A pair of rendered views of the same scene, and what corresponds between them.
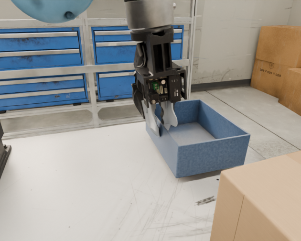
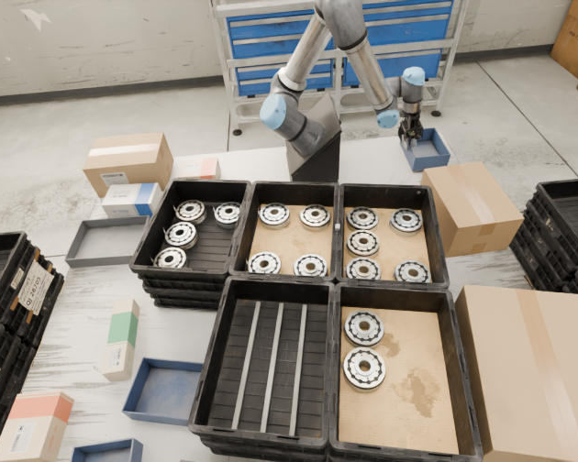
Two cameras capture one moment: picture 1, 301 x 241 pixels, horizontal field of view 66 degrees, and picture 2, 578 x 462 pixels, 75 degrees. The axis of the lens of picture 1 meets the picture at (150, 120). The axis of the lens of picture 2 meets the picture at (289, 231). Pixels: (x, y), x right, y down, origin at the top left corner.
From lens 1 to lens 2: 1.28 m
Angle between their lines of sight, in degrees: 26
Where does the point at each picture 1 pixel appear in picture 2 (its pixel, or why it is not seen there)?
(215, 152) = (432, 160)
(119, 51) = (372, 32)
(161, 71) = (413, 127)
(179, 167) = (414, 166)
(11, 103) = (261, 88)
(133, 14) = (405, 106)
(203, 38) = not seen: outside the picture
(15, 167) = not seen: hidden behind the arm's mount
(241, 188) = (427, 173)
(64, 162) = (358, 159)
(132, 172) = (391, 166)
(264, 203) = (430, 177)
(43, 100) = not seen: hidden behind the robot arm
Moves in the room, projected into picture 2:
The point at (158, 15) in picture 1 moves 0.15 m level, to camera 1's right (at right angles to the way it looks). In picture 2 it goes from (415, 108) to (457, 111)
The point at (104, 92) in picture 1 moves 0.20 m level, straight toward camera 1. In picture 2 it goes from (350, 77) to (352, 90)
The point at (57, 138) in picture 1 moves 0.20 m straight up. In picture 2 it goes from (349, 144) to (351, 105)
